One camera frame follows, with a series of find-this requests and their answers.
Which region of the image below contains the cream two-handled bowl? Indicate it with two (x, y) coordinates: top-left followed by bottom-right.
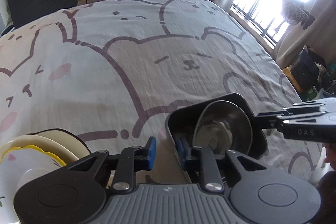
(1, 130), (91, 164)

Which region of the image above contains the person right hand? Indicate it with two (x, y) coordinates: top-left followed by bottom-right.
(324, 143), (336, 170)

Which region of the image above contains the white square ginkgo plate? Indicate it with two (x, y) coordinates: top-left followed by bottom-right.
(30, 128), (91, 159)

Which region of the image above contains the pink cartoon tablecloth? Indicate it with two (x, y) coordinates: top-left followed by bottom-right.
(0, 0), (324, 188)

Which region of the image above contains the round steel bowl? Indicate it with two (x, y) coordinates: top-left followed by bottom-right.
(193, 100), (253, 155)

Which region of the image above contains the yellow-rimmed lemon pattern bowl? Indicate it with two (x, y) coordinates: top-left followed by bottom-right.
(0, 145), (66, 223)

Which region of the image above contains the steel square tray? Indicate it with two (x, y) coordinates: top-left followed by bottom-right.
(166, 92), (269, 184)

